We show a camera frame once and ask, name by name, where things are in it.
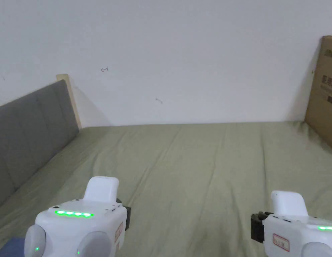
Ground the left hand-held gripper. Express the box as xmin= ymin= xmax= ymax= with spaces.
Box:
xmin=23 ymin=176 xmax=132 ymax=257

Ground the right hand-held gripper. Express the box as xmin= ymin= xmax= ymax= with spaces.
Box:
xmin=251 ymin=190 xmax=332 ymax=257

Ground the dark blue garment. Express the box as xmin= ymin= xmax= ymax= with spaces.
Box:
xmin=0 ymin=237 xmax=26 ymax=257

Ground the bed with pale green sheet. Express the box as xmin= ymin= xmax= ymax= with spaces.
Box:
xmin=0 ymin=121 xmax=332 ymax=257

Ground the grey padded headboard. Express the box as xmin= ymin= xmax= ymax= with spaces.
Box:
xmin=0 ymin=74 xmax=80 ymax=212

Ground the brown cardboard carton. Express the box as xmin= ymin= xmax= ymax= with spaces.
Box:
xmin=305 ymin=35 xmax=332 ymax=157

